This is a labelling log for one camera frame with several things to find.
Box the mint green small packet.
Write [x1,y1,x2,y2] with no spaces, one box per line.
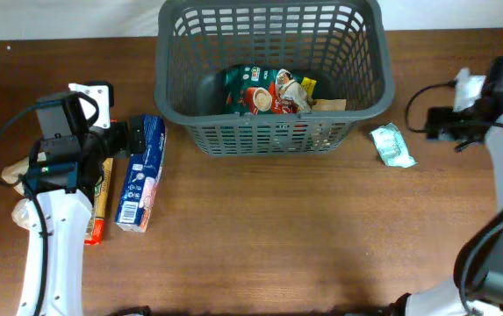
[370,123,416,169]

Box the green Nescafe coffee bag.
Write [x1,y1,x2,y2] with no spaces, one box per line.
[223,65,319,115]

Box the beige brown snack bag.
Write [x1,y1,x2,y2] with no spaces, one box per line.
[275,68,347,113]

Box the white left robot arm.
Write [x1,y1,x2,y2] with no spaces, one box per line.
[17,118,145,315]

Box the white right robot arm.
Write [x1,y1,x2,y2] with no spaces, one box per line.
[388,114,503,315]

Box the blue rectangular carton box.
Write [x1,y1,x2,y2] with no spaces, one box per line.
[115,115,167,233]

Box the yellow orange snack packet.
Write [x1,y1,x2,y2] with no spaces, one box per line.
[84,158,113,245]

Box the beige bread bag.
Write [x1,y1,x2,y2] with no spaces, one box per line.
[2,157,32,230]

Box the dark grey plastic basket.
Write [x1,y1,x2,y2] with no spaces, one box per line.
[154,0,395,156]

